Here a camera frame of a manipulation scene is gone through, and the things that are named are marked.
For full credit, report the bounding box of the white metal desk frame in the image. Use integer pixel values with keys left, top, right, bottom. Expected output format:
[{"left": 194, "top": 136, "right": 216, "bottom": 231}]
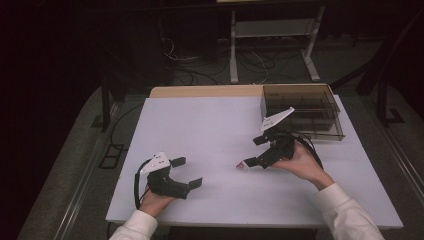
[{"left": 228, "top": 5, "right": 327, "bottom": 85}]

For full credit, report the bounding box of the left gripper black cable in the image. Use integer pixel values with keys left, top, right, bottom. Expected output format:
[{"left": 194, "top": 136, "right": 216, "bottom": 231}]
[{"left": 133, "top": 157, "right": 156, "bottom": 211}]

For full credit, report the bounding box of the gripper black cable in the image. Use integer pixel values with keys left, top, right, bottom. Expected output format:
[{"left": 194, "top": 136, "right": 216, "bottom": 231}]
[
  {"left": 289, "top": 131, "right": 325, "bottom": 170},
  {"left": 133, "top": 157, "right": 156, "bottom": 211}
]

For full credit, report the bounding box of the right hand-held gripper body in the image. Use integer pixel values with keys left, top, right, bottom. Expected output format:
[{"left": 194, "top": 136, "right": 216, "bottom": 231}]
[{"left": 256, "top": 106, "right": 297, "bottom": 170}]

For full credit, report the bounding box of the person's left hand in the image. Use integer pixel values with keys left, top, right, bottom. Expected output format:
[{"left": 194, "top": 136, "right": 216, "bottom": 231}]
[{"left": 137, "top": 183, "right": 177, "bottom": 219}]

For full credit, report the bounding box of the smoked clear drawer box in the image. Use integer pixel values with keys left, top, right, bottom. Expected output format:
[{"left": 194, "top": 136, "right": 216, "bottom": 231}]
[{"left": 259, "top": 83, "right": 346, "bottom": 142}]

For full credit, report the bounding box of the person's right hand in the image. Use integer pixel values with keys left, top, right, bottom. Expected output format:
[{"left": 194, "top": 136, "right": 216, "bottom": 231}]
[{"left": 272, "top": 141, "right": 336, "bottom": 192}]

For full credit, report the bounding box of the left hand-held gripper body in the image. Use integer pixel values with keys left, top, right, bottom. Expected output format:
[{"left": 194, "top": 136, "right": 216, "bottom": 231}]
[{"left": 139, "top": 151, "right": 191, "bottom": 200}]

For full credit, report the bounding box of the tangle of floor cables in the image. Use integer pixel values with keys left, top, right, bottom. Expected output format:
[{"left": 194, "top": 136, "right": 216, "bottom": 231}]
[{"left": 159, "top": 36, "right": 311, "bottom": 86}]

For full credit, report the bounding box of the black metal stand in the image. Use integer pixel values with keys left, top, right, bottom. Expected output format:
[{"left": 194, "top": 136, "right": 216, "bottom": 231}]
[
  {"left": 374, "top": 76, "right": 406, "bottom": 128},
  {"left": 90, "top": 74, "right": 114, "bottom": 133}
]

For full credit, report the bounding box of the black floor cable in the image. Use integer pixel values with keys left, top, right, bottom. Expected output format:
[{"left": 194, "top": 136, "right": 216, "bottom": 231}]
[{"left": 109, "top": 102, "right": 145, "bottom": 152}]

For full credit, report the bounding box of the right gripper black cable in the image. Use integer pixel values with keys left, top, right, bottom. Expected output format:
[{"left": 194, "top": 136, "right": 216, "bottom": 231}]
[{"left": 289, "top": 131, "right": 325, "bottom": 170}]

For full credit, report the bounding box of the black floor bracket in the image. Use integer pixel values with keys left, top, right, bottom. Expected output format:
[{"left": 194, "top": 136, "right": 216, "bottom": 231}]
[{"left": 98, "top": 143, "right": 126, "bottom": 170}]

